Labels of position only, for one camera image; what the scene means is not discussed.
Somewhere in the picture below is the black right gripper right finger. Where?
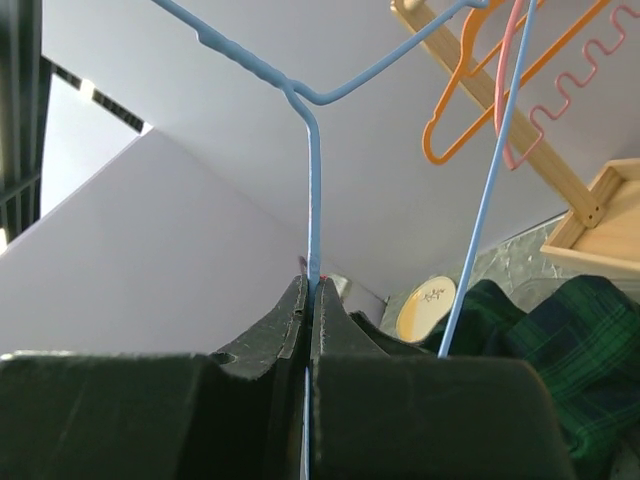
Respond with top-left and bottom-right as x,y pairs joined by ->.
308,281 -> 574,479

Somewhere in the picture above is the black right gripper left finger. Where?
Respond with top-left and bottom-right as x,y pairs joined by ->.
1,276 -> 308,479

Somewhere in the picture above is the blue wire hanger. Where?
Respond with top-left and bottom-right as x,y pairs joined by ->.
149,0 -> 546,480

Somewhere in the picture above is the orange plastic hanger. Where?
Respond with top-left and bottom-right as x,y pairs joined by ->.
422,0 -> 616,166

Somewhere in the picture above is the wooden clothes rack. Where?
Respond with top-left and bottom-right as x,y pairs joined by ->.
389,0 -> 640,275

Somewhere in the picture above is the pink plastic hanger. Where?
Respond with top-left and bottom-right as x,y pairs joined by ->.
493,1 -> 639,170

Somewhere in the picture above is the cream round plate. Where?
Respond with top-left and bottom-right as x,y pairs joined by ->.
396,276 -> 457,343

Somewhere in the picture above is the green plaid skirt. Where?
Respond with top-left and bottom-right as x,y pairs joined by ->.
450,275 -> 639,479

